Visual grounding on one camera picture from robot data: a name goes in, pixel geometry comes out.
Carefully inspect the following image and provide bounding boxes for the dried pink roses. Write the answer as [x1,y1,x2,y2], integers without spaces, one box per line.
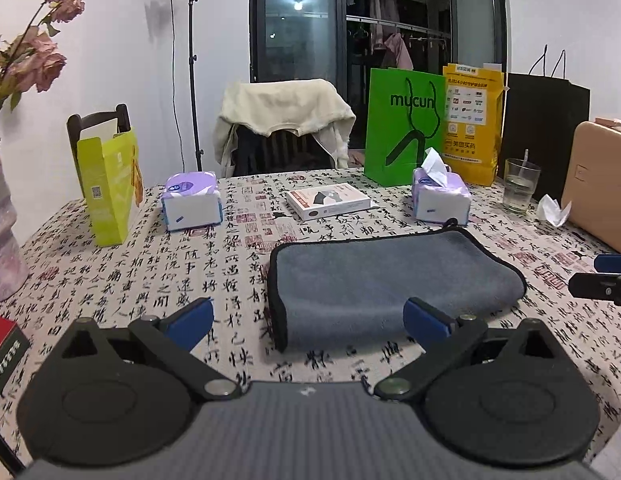
[0,0,86,133]

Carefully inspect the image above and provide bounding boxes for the hanging pink garment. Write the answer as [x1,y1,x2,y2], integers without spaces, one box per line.
[383,32,414,69]

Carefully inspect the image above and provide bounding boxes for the white flat box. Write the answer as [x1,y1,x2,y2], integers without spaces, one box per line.
[285,184,372,222]

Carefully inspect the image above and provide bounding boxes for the dark wooden chair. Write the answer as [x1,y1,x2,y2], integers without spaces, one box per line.
[232,125,341,177]
[66,103,132,181]

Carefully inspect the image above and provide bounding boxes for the pink glitter vase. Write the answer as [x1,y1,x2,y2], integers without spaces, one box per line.
[0,132,30,304]

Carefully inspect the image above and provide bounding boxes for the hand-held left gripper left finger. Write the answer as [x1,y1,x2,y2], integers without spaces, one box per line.
[59,297,242,402]

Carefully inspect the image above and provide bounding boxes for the beige wooden case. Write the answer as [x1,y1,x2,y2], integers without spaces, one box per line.
[561,120,621,255]

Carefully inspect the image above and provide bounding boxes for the purple white tissue pack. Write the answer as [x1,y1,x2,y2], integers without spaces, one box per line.
[161,170,223,232]
[411,148,472,224]

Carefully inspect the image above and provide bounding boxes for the grey towel with black trim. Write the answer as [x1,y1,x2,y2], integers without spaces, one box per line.
[267,218,528,353]

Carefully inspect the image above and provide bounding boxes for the green paper bag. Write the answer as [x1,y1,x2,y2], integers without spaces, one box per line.
[363,67,448,186]

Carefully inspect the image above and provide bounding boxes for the cream sweater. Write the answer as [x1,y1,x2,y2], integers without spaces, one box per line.
[212,79,357,169]

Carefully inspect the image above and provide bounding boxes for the dark glass sliding door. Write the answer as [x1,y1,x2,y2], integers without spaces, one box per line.
[249,0,508,92]

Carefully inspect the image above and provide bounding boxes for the black paper bag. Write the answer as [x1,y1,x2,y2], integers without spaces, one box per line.
[497,44,591,202]

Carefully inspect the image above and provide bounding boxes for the studio light on stand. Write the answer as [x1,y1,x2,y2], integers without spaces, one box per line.
[165,0,205,173]

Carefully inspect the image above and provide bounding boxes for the red and black box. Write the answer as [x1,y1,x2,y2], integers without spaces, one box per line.
[0,313,32,405]

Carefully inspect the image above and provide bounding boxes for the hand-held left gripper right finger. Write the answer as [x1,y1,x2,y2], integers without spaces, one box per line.
[373,297,562,402]

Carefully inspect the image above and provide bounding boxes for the crumpled white tissue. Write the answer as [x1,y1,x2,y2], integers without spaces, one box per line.
[535,193,573,227]

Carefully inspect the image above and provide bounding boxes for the clear drinking glass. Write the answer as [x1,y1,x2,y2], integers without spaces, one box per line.
[503,158,542,215]

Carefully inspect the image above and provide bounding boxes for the yellow paper bag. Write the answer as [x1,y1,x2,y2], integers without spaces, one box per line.
[442,62,505,187]

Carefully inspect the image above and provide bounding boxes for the yellow-green carton box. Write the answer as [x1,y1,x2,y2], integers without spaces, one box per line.
[77,127,144,247]

